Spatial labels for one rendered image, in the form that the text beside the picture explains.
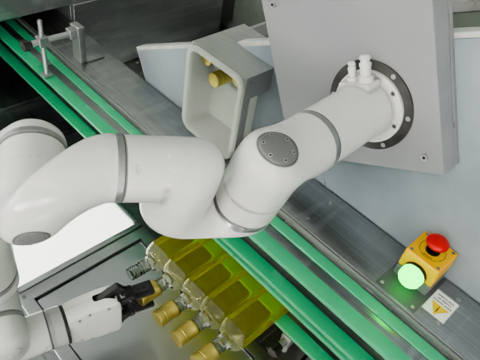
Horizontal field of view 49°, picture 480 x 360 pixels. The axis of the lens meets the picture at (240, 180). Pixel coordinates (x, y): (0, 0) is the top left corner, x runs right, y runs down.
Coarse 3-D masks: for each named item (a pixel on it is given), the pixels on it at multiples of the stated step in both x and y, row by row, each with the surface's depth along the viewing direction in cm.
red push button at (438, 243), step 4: (428, 236) 91; (432, 236) 91; (436, 236) 91; (440, 236) 91; (444, 236) 91; (428, 240) 90; (432, 240) 90; (436, 240) 90; (440, 240) 90; (444, 240) 90; (428, 244) 90; (432, 244) 90; (436, 244) 90; (440, 244) 90; (444, 244) 90; (448, 244) 90; (432, 248) 90; (436, 248) 89; (440, 248) 89; (444, 248) 89; (448, 248) 90; (436, 252) 92; (440, 252) 89
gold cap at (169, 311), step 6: (162, 306) 101; (168, 306) 101; (174, 306) 101; (156, 312) 100; (162, 312) 100; (168, 312) 100; (174, 312) 101; (180, 312) 102; (156, 318) 100; (162, 318) 99; (168, 318) 100; (174, 318) 102; (162, 324) 99
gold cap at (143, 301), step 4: (152, 280) 105; (152, 284) 104; (156, 284) 104; (156, 288) 104; (160, 288) 104; (156, 292) 103; (160, 292) 104; (148, 296) 102; (152, 296) 103; (156, 296) 104; (136, 300) 104; (140, 300) 103; (144, 300) 102; (148, 300) 102; (140, 304) 104; (144, 304) 102
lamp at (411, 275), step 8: (408, 264) 92; (416, 264) 91; (400, 272) 92; (408, 272) 90; (416, 272) 90; (424, 272) 91; (400, 280) 92; (408, 280) 91; (416, 280) 90; (424, 280) 91; (408, 288) 92; (416, 288) 91
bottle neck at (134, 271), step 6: (144, 258) 109; (138, 264) 107; (144, 264) 107; (150, 264) 108; (126, 270) 107; (132, 270) 106; (138, 270) 106; (144, 270) 107; (132, 276) 108; (138, 276) 107
